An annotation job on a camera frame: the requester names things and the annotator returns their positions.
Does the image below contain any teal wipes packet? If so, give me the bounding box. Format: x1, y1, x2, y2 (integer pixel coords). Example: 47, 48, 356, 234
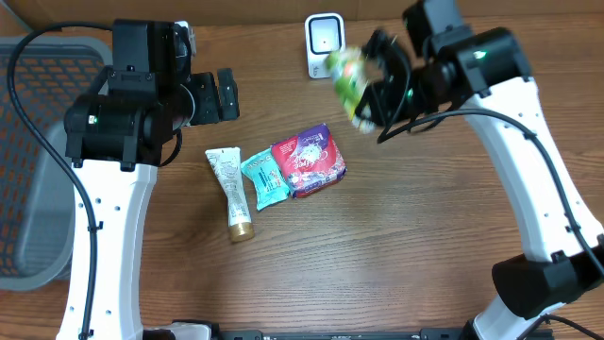
242, 148, 290, 211

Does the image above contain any white tube gold cap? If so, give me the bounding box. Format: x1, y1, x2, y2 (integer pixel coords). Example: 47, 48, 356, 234
205, 147, 255, 243

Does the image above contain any white barcode scanner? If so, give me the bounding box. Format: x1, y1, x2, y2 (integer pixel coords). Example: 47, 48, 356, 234
304, 12, 345, 79

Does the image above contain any grey plastic mesh basket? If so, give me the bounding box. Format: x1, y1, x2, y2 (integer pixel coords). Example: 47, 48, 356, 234
1, 37, 112, 291

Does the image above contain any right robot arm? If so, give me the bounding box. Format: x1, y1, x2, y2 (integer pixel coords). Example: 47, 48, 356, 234
354, 1, 603, 339

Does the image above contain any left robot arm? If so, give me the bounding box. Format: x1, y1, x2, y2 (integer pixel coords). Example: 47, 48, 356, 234
58, 19, 240, 340

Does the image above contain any red purple pad package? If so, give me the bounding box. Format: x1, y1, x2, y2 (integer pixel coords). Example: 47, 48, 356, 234
271, 124, 346, 198

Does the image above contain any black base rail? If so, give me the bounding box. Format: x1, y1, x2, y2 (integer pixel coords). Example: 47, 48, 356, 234
142, 320, 472, 340

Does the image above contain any green yellow juice carton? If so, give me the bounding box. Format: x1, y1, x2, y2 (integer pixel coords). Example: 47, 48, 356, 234
325, 47, 377, 134

